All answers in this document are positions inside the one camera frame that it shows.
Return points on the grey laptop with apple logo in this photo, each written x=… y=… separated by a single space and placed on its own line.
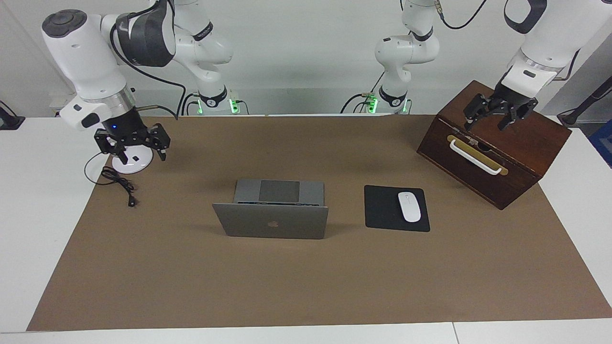
x=272 y=222

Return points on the white power strip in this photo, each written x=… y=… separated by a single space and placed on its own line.
x=60 y=102

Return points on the dark brown wooden box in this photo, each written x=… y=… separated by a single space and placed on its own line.
x=521 y=143

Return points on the blue crate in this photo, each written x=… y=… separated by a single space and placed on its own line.
x=603 y=143

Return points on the black tripod leg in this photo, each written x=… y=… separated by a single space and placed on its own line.
x=585 y=102

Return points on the black stand foot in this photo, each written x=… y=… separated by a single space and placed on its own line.
x=9 y=122

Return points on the white computer mouse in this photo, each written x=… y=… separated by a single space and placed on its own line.
x=409 y=207

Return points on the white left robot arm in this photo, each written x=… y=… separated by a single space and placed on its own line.
x=554 y=28

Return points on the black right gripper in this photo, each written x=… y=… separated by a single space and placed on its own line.
x=125 y=126

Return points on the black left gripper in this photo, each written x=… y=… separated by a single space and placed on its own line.
x=509 y=98

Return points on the brown table mat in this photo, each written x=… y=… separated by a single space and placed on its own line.
x=306 y=282

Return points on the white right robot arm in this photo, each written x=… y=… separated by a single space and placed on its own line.
x=81 y=52

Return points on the black mouse pad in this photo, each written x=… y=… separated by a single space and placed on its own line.
x=380 y=210

